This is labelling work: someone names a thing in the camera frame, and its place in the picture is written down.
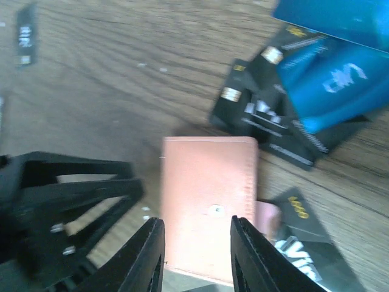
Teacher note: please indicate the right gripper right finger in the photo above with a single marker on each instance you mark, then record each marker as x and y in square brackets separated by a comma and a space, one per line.
[257, 266]

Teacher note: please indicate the blue card pile top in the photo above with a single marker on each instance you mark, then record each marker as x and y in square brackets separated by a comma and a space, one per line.
[351, 77]

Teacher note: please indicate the black card beside holder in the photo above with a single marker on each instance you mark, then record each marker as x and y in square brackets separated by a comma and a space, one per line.
[304, 242]

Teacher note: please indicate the lone black card far left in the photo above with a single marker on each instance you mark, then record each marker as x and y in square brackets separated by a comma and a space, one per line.
[26, 36]

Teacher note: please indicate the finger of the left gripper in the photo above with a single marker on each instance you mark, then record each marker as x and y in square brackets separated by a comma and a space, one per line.
[42, 192]

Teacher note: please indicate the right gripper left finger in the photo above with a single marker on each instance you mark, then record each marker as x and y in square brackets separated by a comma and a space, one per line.
[137, 267]

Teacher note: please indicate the black cards under blue pile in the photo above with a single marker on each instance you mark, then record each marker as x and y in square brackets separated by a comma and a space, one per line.
[254, 102]

